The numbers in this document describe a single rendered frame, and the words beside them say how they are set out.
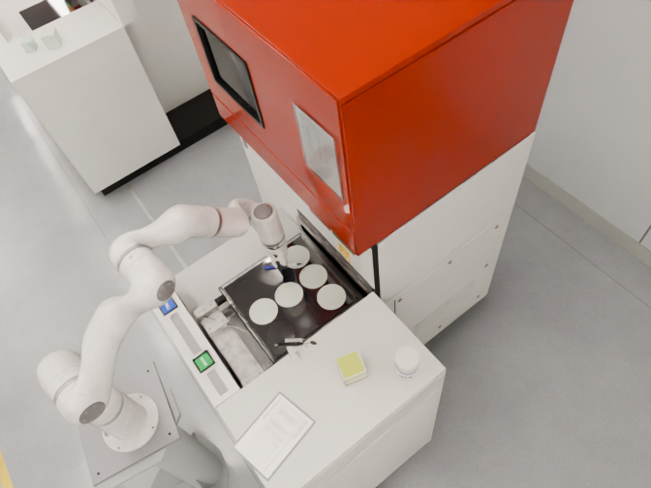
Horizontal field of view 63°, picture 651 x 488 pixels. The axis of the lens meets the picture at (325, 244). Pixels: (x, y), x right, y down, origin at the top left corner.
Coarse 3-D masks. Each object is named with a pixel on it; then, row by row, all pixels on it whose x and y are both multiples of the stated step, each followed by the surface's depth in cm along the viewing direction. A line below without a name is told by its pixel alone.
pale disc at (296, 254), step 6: (294, 246) 198; (300, 246) 198; (288, 252) 197; (294, 252) 197; (300, 252) 197; (306, 252) 196; (288, 258) 196; (294, 258) 196; (300, 258) 195; (306, 258) 195; (300, 264) 194
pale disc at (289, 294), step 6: (282, 288) 189; (288, 288) 189; (294, 288) 189; (300, 288) 188; (276, 294) 188; (282, 294) 188; (288, 294) 187; (294, 294) 187; (300, 294) 187; (276, 300) 187; (282, 300) 186; (288, 300) 186; (294, 300) 186; (282, 306) 185; (288, 306) 185
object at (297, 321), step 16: (256, 272) 194; (272, 272) 193; (288, 272) 192; (224, 288) 192; (240, 288) 191; (256, 288) 191; (272, 288) 190; (304, 288) 188; (320, 288) 188; (240, 304) 187; (304, 304) 185; (272, 320) 183; (288, 320) 182; (304, 320) 181; (320, 320) 180; (272, 336) 179; (288, 336) 179; (304, 336) 178; (272, 352) 176
